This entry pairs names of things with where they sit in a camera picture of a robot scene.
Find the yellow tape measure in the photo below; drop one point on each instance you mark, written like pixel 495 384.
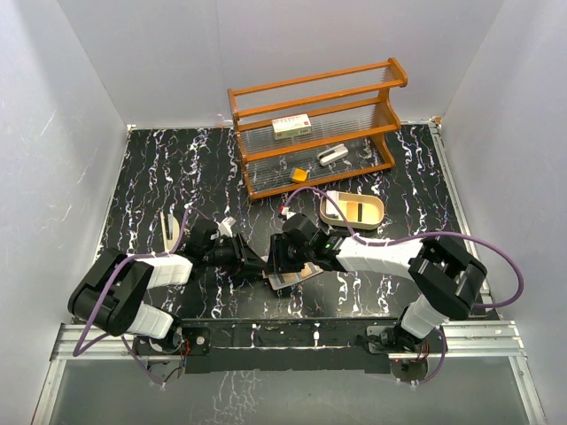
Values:
pixel 298 175

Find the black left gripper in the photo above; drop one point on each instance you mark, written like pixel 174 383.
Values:
pixel 245 262

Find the black front base bar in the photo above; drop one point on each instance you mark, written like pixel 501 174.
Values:
pixel 371 345

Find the white red paper box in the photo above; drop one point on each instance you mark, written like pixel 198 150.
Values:
pixel 291 126

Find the stack of cards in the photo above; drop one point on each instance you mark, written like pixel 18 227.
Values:
pixel 332 208

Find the orange wooden shelf rack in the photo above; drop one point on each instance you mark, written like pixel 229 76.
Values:
pixel 350 106

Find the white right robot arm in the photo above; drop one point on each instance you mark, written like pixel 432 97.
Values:
pixel 448 276

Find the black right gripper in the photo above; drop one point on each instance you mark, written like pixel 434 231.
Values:
pixel 277 261

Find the aluminium frame rail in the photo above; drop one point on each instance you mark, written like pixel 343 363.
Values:
pixel 475 338

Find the cream leather card holder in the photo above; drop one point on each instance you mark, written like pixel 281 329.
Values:
pixel 286 280

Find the beige oval tray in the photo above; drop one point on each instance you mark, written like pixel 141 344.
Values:
pixel 363 212

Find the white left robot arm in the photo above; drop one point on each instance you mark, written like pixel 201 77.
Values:
pixel 111 294

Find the white stapler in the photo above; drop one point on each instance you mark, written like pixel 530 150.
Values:
pixel 332 155

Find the card with black stripe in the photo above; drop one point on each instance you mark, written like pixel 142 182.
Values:
pixel 354 211

